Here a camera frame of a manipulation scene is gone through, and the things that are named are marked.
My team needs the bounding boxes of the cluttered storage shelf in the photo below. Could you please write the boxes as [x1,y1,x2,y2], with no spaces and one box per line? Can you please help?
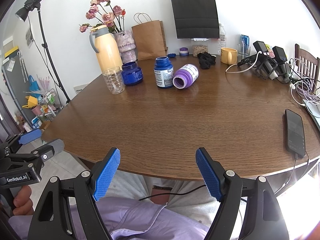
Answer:
[2,47,61,129]

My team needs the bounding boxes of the studio light on stand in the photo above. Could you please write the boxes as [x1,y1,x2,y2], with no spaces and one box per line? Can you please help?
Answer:
[15,0,71,105]

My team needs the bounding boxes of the person's left hand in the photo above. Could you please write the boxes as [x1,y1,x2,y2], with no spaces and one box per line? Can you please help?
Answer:
[12,185,34,216]

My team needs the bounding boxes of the purple white small jar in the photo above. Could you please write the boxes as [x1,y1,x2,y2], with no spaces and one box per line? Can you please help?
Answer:
[179,47,189,56]

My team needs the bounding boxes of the clear plastic cup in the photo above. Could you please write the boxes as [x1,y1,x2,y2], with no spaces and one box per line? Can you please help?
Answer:
[103,67,125,94]

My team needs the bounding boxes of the purple pill bottle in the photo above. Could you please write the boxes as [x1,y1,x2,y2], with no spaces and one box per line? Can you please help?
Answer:
[172,64,199,89]

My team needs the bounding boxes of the brown paper bag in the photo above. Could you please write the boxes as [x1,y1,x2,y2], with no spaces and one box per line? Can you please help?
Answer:
[131,12,168,61]

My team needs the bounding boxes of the dried pink flowers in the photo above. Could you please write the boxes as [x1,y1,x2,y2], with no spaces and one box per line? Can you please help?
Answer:
[79,0,126,34]

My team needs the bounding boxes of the yellow thermos jug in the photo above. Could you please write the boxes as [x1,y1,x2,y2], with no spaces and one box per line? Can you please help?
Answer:
[89,25,123,72]

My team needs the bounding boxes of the pink textured vase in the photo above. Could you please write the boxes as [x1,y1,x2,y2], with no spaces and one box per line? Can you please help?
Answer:
[114,30,137,64]

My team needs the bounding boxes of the clear plastic water bottle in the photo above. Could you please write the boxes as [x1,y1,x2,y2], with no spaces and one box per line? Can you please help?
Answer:
[217,23,226,55]

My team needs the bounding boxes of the wide dark blue jar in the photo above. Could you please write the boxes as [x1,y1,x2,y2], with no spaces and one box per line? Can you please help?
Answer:
[121,61,143,86]

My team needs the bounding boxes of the yellow mug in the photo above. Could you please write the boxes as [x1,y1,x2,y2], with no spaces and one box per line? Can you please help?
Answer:
[220,48,238,65]

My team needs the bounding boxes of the white cable bundle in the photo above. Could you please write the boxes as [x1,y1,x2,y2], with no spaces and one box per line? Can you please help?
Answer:
[225,52,320,118]

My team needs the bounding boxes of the black phone cable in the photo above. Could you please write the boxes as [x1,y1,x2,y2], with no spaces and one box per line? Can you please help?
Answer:
[138,152,311,202]

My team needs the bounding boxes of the black paper bag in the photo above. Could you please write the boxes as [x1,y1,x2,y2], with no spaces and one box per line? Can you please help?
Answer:
[171,0,220,39]

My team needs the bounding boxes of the glass jar of grains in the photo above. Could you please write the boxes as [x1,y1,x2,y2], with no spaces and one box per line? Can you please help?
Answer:
[192,45,208,57]

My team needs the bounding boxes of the glass with blue packet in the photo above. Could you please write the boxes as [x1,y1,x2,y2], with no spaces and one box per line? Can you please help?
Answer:
[237,34,251,60]

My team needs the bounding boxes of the black glove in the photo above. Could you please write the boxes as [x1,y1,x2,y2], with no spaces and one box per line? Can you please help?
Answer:
[197,52,216,69]

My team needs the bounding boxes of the white booklet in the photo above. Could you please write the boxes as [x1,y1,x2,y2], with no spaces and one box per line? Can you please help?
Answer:
[74,84,87,94]

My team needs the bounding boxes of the black smartphone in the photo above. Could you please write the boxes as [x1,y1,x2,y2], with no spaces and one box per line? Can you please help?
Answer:
[285,109,306,159]

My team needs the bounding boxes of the wooden chair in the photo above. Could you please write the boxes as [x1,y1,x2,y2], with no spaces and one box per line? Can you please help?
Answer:
[295,44,319,92]

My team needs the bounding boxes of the black charging devices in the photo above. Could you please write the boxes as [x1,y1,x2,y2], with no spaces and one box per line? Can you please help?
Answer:
[236,41,290,83]

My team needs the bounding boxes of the blue labelled pill bottle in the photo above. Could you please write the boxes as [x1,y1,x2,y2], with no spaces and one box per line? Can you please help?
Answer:
[153,56,174,88]

